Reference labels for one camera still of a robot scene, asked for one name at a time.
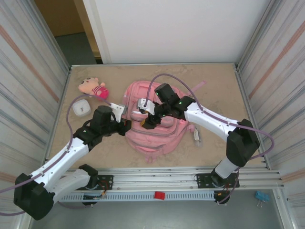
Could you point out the blue binder clip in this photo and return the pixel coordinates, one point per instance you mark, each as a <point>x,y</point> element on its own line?
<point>261,195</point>

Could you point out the small red block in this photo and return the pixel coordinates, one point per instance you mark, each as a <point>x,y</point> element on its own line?
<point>159,195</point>

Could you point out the white square container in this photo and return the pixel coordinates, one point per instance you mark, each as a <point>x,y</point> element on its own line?
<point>81,108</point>

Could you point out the small clear tube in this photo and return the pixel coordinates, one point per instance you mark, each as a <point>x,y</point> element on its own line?
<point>197,137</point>

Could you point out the black power connector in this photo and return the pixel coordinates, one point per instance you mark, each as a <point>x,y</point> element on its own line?
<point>220,196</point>
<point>94,196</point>

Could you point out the brown wooden door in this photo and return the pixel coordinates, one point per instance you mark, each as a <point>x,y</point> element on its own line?
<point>59,16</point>

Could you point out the corrugated metal side panel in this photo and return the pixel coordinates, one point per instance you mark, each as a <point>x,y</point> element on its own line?
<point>278,71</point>
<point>23,83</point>

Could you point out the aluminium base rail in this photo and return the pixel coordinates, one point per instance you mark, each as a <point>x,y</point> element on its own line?
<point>155,179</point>

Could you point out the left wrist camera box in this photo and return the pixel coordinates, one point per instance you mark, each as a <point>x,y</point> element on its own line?
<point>118,109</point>

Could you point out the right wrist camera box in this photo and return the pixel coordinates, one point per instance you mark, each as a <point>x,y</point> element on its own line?
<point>145,105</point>

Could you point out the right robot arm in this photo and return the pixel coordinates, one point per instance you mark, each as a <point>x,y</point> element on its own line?
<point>214,121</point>

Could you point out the pink student backpack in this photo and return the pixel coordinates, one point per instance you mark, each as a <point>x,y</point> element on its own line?
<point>155,140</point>

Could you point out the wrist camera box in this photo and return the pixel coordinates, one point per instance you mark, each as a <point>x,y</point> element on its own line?
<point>145,105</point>
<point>118,109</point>

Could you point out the pink plush doll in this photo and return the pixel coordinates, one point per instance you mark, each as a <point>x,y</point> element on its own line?
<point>95,88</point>

